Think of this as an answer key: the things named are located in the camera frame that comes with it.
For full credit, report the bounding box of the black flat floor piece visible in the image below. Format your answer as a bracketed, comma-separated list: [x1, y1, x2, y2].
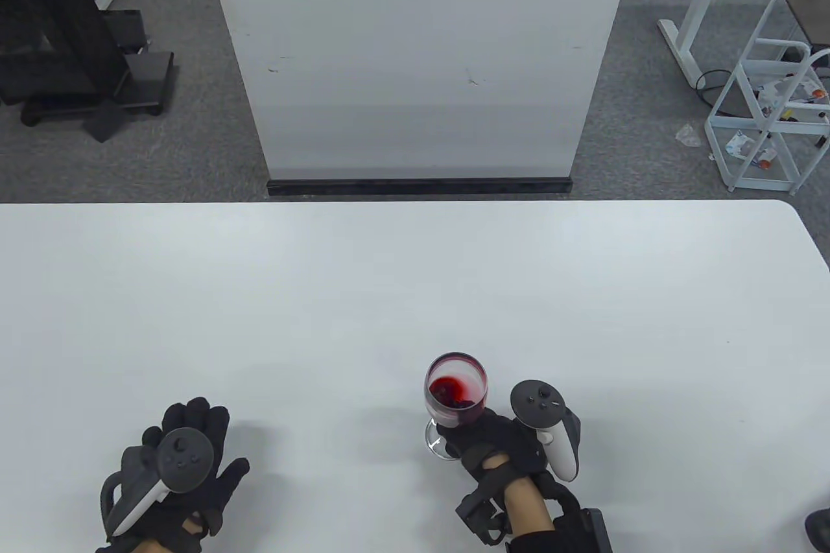
[83, 104, 128, 143]

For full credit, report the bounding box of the wine glass with red wine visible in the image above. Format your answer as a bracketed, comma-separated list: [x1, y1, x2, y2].
[425, 352, 488, 461]

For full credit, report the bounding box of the black floor cable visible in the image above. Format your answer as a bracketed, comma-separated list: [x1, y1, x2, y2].
[696, 69, 737, 106]

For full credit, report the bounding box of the white table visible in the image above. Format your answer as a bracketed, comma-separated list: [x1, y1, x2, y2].
[0, 200, 830, 553]

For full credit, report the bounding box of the person's right forearm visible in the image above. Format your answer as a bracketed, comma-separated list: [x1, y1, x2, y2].
[501, 477, 584, 553]

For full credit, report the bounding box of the person's right hand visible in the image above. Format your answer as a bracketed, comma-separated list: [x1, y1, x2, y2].
[436, 407, 582, 488]

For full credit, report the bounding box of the black equipment cart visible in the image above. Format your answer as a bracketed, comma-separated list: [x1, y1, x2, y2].
[0, 0, 176, 127]

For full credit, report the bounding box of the black partition base bar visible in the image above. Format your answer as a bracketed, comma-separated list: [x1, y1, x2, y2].
[267, 176, 573, 197]

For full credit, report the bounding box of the person's left hand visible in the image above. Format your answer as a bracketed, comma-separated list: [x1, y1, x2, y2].
[97, 397, 250, 553]

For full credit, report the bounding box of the white partition board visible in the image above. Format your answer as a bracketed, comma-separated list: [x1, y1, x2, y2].
[199, 0, 639, 182]

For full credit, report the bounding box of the black rounded object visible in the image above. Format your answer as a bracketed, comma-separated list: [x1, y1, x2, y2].
[805, 506, 830, 552]

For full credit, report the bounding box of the white wire rack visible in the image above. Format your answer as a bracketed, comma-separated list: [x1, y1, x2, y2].
[705, 0, 830, 194]

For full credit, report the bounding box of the grey and white hand controller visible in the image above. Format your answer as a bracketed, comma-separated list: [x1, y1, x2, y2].
[107, 427, 216, 538]
[510, 379, 580, 482]

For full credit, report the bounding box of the brown board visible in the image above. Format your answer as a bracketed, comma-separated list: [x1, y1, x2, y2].
[776, 0, 830, 51]

